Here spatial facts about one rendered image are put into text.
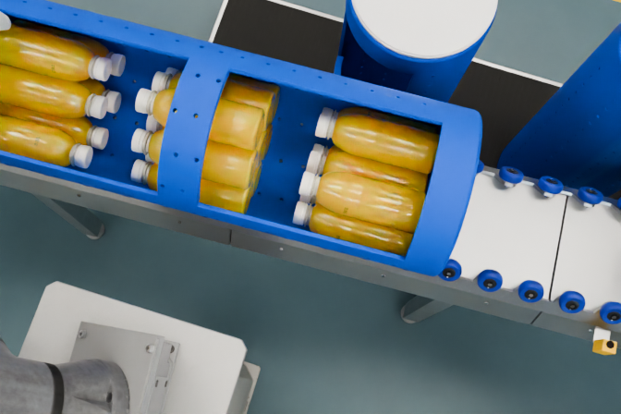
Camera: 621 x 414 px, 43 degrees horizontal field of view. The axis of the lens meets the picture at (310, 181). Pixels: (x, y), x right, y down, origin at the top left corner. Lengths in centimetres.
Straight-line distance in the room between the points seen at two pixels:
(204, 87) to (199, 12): 145
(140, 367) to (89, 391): 7
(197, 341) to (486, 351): 136
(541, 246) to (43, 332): 88
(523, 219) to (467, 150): 35
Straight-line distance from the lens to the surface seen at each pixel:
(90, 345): 117
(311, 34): 243
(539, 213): 153
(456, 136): 121
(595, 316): 153
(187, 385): 120
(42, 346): 125
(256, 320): 235
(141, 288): 240
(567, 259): 153
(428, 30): 148
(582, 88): 174
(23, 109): 147
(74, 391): 104
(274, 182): 143
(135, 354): 108
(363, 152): 129
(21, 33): 140
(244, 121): 123
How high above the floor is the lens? 235
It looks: 75 degrees down
